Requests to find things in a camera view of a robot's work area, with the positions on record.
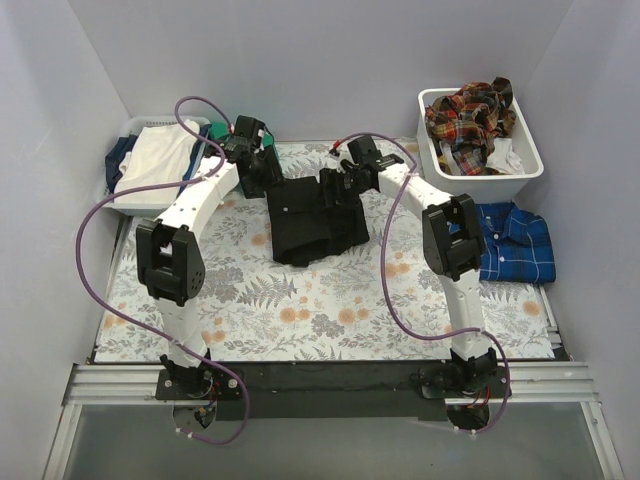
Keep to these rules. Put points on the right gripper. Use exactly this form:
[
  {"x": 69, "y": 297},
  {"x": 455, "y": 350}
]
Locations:
[{"x": 341, "y": 181}]

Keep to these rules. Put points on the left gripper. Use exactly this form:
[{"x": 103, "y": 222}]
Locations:
[{"x": 270, "y": 167}]

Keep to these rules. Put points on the black long sleeve shirt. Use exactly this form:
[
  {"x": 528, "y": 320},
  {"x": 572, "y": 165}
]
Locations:
[{"x": 313, "y": 218}]

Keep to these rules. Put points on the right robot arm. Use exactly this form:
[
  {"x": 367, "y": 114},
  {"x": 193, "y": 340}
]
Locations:
[{"x": 453, "y": 245}]

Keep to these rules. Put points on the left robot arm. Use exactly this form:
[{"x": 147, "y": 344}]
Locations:
[{"x": 169, "y": 259}]

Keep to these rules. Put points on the green t-shirt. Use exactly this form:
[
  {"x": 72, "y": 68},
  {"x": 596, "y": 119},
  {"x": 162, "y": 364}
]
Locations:
[{"x": 220, "y": 131}]

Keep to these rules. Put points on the white folded garment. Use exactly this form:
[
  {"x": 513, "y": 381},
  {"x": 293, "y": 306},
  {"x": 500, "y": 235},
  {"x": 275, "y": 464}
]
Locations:
[{"x": 160, "y": 155}]

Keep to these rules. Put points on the red plaid shirt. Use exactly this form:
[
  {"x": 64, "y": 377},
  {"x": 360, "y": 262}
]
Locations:
[{"x": 463, "y": 126}]

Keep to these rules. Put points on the white plastic bin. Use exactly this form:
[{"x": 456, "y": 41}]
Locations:
[{"x": 482, "y": 189}]

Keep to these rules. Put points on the white garment in bin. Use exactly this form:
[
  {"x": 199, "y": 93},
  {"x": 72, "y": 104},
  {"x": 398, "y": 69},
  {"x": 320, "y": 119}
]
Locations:
[{"x": 504, "y": 159}]

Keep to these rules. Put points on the navy blue garment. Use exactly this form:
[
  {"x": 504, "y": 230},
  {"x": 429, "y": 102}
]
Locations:
[{"x": 115, "y": 157}]

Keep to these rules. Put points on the blue plaid folded shirt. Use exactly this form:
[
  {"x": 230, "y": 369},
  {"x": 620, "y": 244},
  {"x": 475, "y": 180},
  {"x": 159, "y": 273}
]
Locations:
[{"x": 518, "y": 245}]

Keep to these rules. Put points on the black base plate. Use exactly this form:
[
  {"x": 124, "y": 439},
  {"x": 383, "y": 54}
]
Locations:
[{"x": 331, "y": 389}]

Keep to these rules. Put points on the aluminium frame rail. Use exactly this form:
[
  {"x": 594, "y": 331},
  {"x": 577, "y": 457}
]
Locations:
[{"x": 531, "y": 382}]

